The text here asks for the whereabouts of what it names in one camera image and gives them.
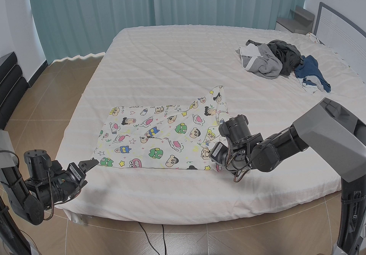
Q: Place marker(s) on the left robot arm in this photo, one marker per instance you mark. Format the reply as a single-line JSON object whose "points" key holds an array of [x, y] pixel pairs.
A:
{"points": [[31, 191]]}

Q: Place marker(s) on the grey bedside table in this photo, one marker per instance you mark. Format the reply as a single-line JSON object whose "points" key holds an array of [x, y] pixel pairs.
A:
{"points": [[294, 20]]}

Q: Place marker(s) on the black garment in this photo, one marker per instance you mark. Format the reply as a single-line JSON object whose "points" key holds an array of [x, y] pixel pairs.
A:
{"points": [[288, 56]]}

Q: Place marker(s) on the black chest of drawers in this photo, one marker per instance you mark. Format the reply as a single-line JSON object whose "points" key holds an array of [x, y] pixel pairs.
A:
{"points": [[10, 82]]}

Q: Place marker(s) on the white printed pyjama top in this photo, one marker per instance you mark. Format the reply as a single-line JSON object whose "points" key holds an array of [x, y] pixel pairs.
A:
{"points": [[160, 139]]}

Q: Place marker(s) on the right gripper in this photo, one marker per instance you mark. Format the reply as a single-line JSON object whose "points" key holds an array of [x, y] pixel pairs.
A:
{"points": [[220, 155]]}

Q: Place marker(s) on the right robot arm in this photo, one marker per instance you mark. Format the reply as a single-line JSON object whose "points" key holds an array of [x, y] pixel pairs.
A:
{"points": [[323, 130]]}

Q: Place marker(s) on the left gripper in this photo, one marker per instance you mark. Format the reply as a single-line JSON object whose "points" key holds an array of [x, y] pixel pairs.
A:
{"points": [[70, 182]]}

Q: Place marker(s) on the bed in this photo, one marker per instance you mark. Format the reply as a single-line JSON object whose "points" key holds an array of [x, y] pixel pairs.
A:
{"points": [[177, 70]]}

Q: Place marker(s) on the grey garment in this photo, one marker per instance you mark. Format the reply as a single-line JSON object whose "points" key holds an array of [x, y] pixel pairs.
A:
{"points": [[268, 66]]}

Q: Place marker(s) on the dark blue garment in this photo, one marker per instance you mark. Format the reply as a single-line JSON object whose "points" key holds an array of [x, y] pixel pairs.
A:
{"points": [[311, 72]]}

